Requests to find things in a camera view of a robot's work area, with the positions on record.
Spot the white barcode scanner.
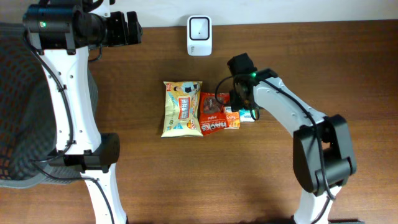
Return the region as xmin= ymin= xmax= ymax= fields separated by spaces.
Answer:
xmin=187 ymin=15 xmax=213 ymax=57

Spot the orange tissue pack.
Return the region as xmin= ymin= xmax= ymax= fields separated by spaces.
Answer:
xmin=223 ymin=106 xmax=240 ymax=129

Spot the red Hacks candy bag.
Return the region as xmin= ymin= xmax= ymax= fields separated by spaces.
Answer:
xmin=199 ymin=93 xmax=229 ymax=136

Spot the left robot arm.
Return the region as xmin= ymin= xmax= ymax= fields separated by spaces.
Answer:
xmin=23 ymin=1 xmax=143 ymax=223

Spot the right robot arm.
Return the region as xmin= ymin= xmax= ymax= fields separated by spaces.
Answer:
xmin=227 ymin=54 xmax=357 ymax=223

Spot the beige snack bag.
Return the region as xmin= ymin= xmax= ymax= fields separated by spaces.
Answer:
xmin=161 ymin=81 xmax=203 ymax=138

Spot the teal tissue pack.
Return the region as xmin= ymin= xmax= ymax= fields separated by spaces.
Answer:
xmin=239 ymin=110 xmax=256 ymax=123

